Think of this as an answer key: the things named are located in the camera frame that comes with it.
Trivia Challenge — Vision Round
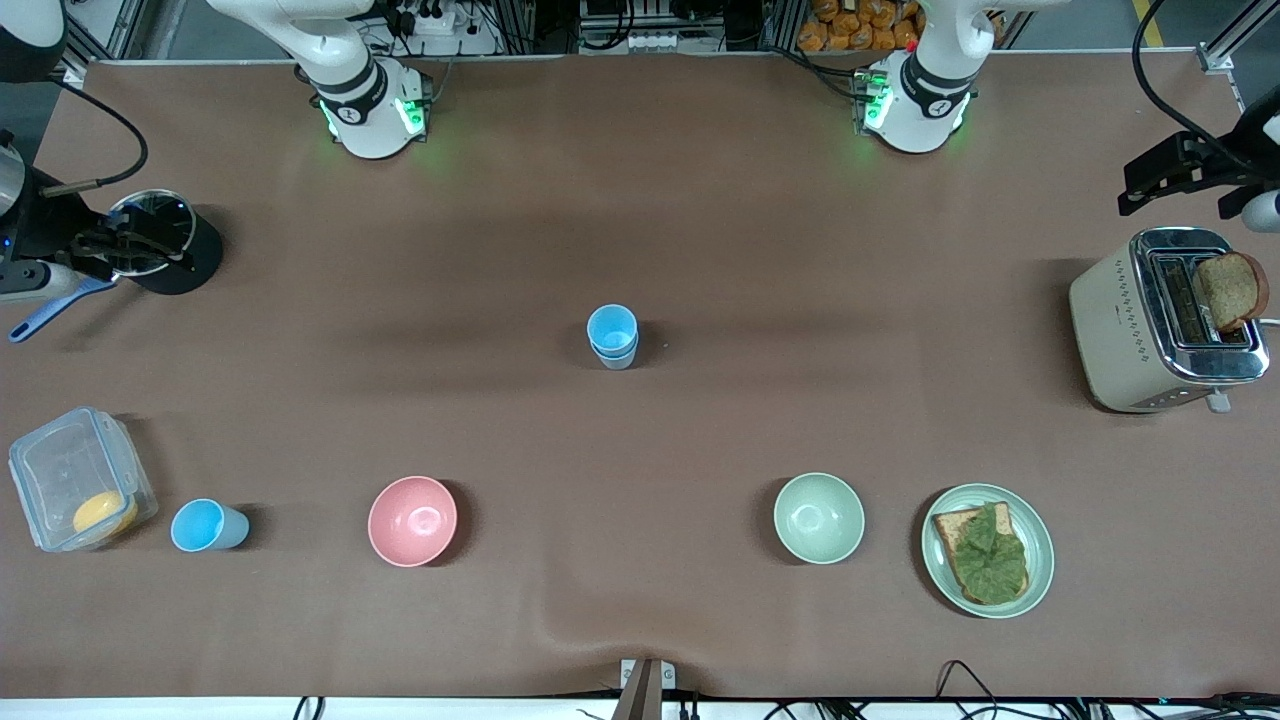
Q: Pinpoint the green lettuce leaf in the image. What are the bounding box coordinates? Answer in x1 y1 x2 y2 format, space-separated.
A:
947 503 1029 604

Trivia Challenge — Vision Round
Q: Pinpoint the pink bowl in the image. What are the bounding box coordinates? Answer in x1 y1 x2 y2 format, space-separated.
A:
367 476 459 568

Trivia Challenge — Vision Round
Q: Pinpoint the green bowl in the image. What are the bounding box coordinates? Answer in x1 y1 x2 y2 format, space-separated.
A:
773 472 866 565

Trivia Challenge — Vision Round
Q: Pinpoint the yellow round food piece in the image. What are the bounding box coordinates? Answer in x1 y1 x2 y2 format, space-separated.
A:
72 490 139 536

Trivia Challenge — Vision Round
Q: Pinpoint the clear plastic food container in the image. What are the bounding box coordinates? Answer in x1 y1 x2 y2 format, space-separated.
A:
8 406 159 553

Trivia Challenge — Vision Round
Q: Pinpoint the white power strip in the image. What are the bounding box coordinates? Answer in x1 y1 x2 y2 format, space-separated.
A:
395 5 461 36

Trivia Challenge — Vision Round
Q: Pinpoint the bag of orange snacks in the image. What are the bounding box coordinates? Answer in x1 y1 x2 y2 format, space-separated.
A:
797 0 926 53

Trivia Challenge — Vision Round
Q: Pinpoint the metal table bracket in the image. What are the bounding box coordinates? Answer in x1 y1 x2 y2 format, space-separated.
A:
620 658 677 720

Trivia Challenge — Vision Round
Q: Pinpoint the black floor cable loop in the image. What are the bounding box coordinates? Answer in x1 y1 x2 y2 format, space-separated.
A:
935 660 1001 720

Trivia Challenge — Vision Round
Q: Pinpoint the beige and steel toaster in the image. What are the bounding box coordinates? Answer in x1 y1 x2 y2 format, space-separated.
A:
1068 227 1271 414

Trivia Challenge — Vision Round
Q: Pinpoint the green plate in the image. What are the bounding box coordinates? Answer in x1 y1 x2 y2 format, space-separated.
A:
921 484 1055 619

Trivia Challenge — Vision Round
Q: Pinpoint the black pot with blue handle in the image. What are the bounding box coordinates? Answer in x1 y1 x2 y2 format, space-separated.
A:
8 189 226 344

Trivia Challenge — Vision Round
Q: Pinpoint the glass lid with blue knob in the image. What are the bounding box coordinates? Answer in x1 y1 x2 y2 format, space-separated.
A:
105 190 196 278

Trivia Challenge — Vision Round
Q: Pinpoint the aluminium frame post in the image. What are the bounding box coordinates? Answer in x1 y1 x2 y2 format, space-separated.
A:
1198 0 1280 73

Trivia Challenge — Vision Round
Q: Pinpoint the brown bread slice in toaster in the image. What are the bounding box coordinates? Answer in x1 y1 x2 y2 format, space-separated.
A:
1190 251 1271 334

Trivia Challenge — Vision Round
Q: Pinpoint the toasted bread slice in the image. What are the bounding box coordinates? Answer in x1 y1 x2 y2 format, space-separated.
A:
932 502 1031 606

